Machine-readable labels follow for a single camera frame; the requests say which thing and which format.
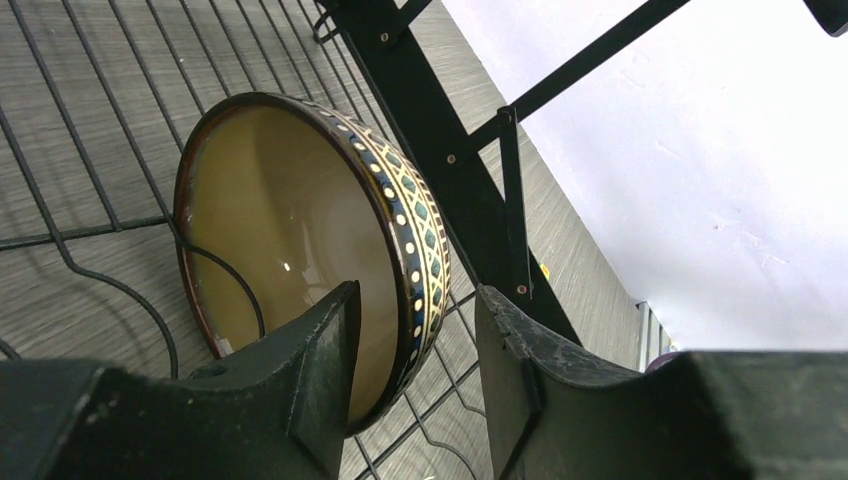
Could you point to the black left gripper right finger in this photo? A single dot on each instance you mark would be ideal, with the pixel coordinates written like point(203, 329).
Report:
point(556, 411)

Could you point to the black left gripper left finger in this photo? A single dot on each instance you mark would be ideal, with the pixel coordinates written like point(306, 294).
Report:
point(275, 409)

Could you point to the black patterned rim bowl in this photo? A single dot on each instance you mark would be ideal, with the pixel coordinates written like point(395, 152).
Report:
point(280, 199)

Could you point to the black wire dish rack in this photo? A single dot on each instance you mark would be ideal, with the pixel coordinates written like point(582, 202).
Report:
point(98, 99)

